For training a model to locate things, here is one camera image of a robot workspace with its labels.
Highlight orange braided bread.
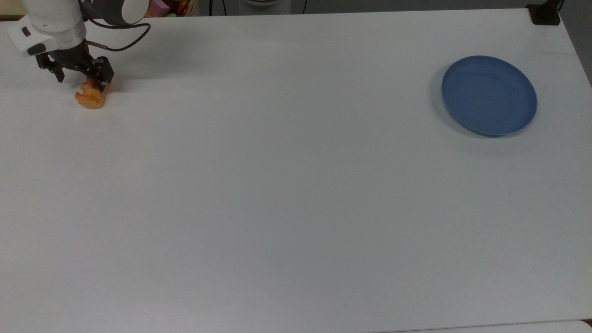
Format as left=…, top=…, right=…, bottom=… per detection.
left=75, top=78, right=111, bottom=110

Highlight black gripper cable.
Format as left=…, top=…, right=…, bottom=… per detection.
left=78, top=0, right=152, bottom=52

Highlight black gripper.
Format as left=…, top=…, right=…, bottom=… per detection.
left=36, top=41, right=115, bottom=93

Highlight blue round plate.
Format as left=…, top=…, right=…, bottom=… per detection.
left=441, top=55, right=538, bottom=137

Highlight black table clamp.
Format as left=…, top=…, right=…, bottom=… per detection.
left=526, top=0, right=562, bottom=25

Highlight colourful toy blocks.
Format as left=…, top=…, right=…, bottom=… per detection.
left=146, top=0, right=198, bottom=18

